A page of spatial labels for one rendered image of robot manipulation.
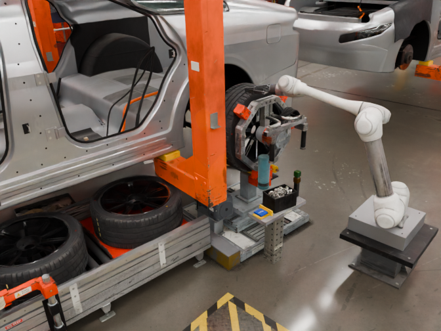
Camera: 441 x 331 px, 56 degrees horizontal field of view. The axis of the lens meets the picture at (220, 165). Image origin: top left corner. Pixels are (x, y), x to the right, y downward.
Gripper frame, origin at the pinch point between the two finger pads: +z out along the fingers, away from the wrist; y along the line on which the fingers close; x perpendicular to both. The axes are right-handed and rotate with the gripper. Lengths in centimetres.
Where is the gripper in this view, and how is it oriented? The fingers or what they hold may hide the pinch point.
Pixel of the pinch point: (249, 89)
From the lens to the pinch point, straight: 303.0
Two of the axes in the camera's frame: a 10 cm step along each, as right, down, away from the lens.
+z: -9.0, -0.8, 4.3
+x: -2.1, -7.9, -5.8
